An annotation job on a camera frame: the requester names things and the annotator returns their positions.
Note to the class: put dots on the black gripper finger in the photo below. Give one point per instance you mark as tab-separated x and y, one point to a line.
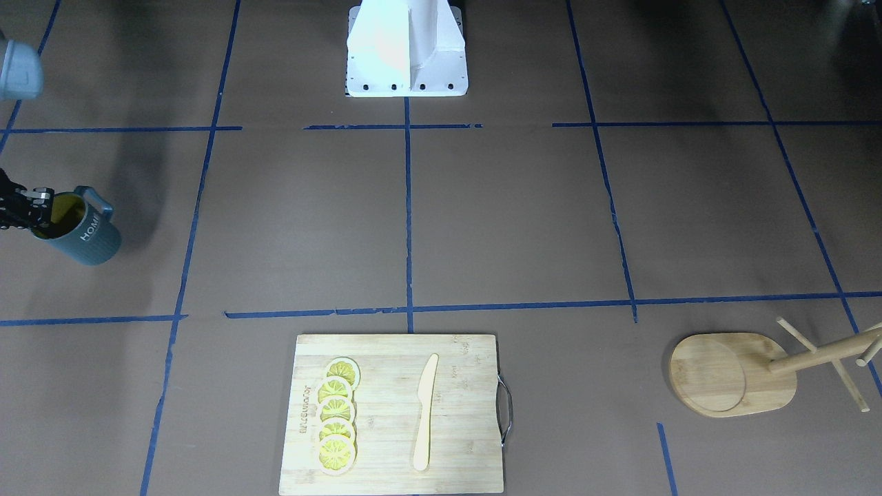
33	207

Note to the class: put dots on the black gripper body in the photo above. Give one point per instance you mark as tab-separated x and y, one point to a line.
15	208

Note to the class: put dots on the dark teal HOME mug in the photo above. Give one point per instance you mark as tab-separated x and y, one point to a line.
80	225

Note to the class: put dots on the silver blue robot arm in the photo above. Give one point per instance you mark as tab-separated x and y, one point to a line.
22	79

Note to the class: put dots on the wooden cup storage rack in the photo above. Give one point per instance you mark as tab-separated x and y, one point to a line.
743	373

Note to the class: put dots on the yellow plastic knife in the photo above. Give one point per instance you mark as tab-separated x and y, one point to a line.
425	389

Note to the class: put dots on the bamboo cutting board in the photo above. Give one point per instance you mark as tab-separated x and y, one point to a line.
466	439

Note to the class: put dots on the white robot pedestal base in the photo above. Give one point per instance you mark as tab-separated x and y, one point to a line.
406	49

